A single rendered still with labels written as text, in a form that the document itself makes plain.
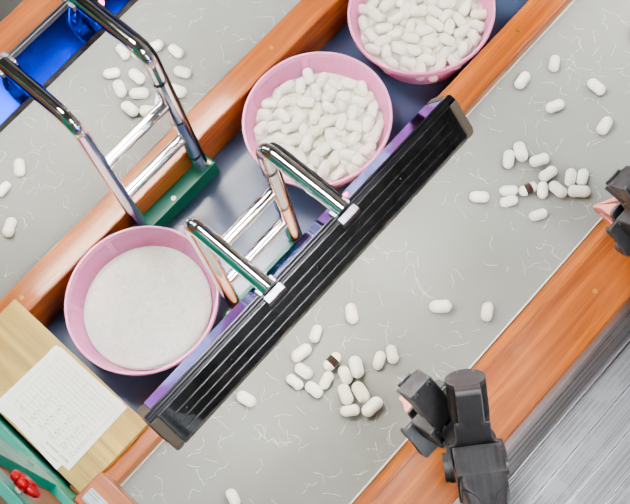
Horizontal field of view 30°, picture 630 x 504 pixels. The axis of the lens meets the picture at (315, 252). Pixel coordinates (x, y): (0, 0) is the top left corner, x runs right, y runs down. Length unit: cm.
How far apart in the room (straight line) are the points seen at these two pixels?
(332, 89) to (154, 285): 47
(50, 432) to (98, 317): 22
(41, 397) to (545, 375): 82
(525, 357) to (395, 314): 22
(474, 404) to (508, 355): 29
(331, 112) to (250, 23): 25
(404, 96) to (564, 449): 70
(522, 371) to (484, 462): 33
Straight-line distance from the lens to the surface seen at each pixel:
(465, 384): 162
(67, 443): 194
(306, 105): 211
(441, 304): 192
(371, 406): 188
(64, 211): 212
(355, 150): 207
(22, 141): 221
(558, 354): 190
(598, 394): 198
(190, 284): 202
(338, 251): 161
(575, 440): 196
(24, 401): 198
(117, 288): 204
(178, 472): 192
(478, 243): 198
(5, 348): 202
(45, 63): 186
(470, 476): 157
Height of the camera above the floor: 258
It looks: 68 degrees down
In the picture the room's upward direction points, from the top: 18 degrees counter-clockwise
